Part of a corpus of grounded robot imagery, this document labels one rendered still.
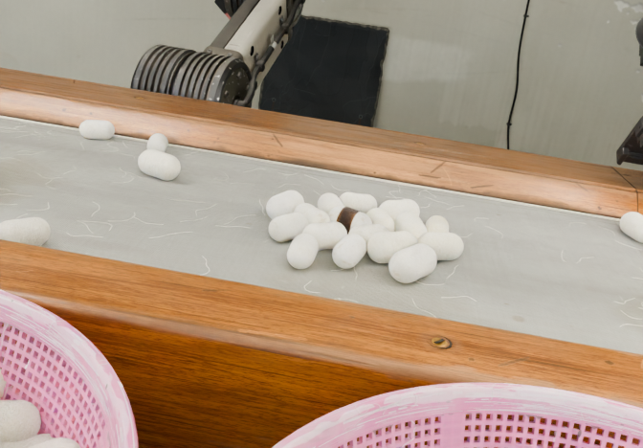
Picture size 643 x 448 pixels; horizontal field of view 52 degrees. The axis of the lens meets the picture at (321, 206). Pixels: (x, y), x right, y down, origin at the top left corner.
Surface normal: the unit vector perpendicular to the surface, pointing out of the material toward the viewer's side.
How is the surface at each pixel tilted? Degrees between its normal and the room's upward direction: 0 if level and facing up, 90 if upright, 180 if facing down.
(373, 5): 91
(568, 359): 0
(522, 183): 45
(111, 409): 75
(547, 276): 0
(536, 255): 0
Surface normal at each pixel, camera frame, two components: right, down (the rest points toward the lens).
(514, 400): 0.10, 0.09
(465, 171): 0.01, -0.43
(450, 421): 0.33, 0.06
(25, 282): 0.14, -0.93
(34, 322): -0.45, -0.03
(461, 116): -0.10, 0.32
